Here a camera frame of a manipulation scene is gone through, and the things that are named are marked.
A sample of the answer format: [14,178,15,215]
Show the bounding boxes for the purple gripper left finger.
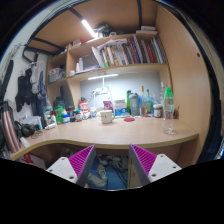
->
[47,145,96,187]

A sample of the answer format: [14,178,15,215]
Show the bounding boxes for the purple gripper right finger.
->
[129,144,181,186]

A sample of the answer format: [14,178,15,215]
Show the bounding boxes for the shoes under desk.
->
[87,154,128,190]

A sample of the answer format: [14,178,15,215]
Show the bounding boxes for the wooden desk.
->
[10,118,198,167]

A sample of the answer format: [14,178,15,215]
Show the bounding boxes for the red round coaster lid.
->
[124,117,135,122]

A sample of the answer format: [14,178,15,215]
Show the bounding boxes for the brown lid glass jar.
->
[153,104,163,118]

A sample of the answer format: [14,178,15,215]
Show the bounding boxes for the white ceramic mug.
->
[100,110,115,124]

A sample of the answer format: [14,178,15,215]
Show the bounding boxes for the green round container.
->
[54,106,63,124]

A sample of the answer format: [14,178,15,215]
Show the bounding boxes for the red white jar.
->
[79,101,89,119]

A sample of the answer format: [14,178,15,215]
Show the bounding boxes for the white blue tissue box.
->
[114,99,127,116]

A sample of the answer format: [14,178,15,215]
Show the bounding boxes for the green tall bottle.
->
[126,90,131,113]

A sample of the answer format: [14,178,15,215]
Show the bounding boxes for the yellow cap clear bottle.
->
[139,86,147,115]

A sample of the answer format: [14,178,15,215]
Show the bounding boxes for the clear bottle green cap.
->
[163,87,175,134]

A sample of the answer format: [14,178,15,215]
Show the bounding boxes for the grey shaker bottle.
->
[129,93,139,116]

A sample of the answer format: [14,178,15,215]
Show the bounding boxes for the pink snack packet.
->
[103,101,113,110]

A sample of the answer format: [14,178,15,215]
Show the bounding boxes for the white desk lamp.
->
[94,79,111,109]

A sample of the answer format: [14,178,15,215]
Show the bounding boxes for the hanging dark clothes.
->
[15,62,47,116]

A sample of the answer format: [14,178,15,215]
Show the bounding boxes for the under-shelf strip light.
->
[87,74,118,80]

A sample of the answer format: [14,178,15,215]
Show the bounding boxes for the wooden shelf unit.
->
[47,33,172,107]

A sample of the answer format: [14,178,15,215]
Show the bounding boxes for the row of books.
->
[92,35,166,68]

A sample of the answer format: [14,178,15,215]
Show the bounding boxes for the ceiling strip light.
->
[81,19,97,38]

